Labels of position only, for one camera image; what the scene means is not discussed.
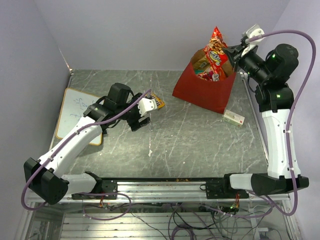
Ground orange snack packet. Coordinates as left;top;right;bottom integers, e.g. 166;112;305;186
217;68;228;81

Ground aluminium rail frame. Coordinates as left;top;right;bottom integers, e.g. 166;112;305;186
17;178;302;240

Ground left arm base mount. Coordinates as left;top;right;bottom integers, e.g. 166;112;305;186
71;180;118;200

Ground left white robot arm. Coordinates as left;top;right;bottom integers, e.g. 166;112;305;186
21;83;157;209

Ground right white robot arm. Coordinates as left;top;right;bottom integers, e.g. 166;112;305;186
220;43;309;198

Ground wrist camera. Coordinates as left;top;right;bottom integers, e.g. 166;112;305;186
137;97;158;117
241;24;265;57

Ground small red snack packet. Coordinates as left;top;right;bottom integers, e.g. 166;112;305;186
203;26;228;73

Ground red paper bag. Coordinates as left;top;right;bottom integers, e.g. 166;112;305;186
172;49;236;114

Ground small whiteboard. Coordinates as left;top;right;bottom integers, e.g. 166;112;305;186
55;88;99;139

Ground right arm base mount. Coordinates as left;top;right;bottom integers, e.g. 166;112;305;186
199;177;249;200

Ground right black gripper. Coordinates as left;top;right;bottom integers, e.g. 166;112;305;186
222;43;271;84

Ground brown snack pouch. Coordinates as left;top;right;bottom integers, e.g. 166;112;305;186
193;55;210;72

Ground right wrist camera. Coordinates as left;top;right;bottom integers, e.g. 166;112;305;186
241;24;265;57

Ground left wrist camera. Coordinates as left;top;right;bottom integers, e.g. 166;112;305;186
137;97;158;117

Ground loose cables under table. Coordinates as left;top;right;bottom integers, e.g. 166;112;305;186
82;191;273;240

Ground orange Fox's candy bag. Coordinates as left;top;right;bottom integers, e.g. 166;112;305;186
197;69;220;82

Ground yellow M&M's bag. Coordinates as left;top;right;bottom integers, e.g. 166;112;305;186
145;92;165;109

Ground small white box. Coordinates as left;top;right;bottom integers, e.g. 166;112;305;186
222;109;245;128

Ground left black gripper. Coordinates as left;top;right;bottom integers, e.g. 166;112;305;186
116;92;151;131

